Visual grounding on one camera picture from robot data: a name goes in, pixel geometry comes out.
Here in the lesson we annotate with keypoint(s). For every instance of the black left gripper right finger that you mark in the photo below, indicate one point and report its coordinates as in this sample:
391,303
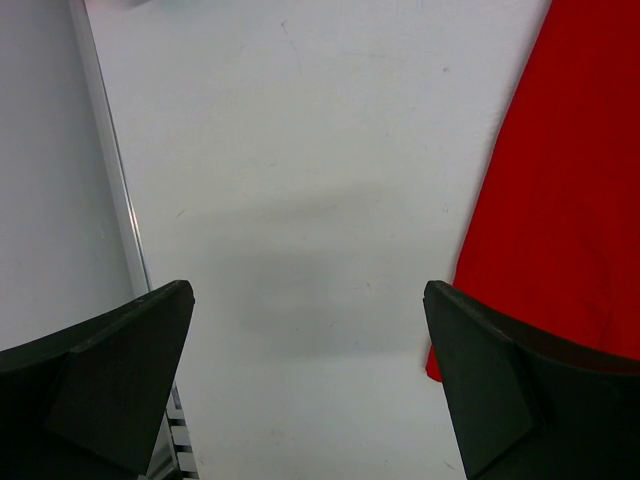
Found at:
526,404

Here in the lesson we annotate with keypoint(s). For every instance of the aluminium table edge rail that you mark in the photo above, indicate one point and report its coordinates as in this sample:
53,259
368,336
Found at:
173,456

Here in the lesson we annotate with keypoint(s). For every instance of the red t shirt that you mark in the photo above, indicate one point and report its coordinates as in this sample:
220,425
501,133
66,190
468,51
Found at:
554,237

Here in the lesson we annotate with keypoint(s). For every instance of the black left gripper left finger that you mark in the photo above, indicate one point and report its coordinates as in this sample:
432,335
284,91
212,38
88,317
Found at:
87,402

